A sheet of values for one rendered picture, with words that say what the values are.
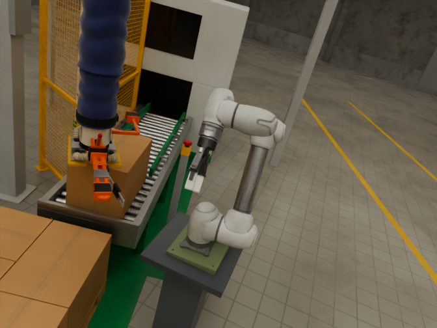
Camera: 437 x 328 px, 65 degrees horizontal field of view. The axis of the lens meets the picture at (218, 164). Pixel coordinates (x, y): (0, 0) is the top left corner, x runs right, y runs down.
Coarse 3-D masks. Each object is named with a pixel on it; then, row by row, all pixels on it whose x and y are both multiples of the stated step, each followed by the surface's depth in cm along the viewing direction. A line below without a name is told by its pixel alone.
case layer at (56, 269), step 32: (0, 224) 212; (32, 224) 218; (64, 224) 225; (0, 256) 191; (32, 256) 196; (64, 256) 202; (96, 256) 208; (0, 288) 174; (32, 288) 178; (64, 288) 183; (96, 288) 223; (0, 320) 160; (32, 320) 164; (64, 320) 172
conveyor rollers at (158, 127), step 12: (144, 120) 406; (156, 120) 414; (168, 120) 423; (144, 132) 381; (156, 132) 390; (168, 132) 398; (180, 132) 406; (156, 144) 358; (156, 156) 335; (144, 192) 278; (132, 204) 261; (132, 216) 248
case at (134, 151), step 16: (112, 128) 274; (128, 144) 256; (144, 144) 263; (128, 160) 236; (144, 160) 266; (80, 176) 227; (112, 176) 224; (128, 176) 227; (144, 176) 284; (80, 192) 232; (112, 192) 230; (128, 192) 239; (96, 208) 237; (112, 208) 236
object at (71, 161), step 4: (68, 136) 215; (68, 140) 211; (72, 140) 211; (76, 140) 207; (68, 144) 206; (68, 148) 202; (68, 152) 198; (72, 152) 198; (80, 152) 200; (84, 152) 202; (68, 156) 195; (72, 156) 195; (68, 160) 191; (72, 160) 191; (76, 160) 192; (84, 160) 195; (68, 164) 189; (72, 164) 190; (76, 164) 190; (80, 164) 191; (84, 164) 192
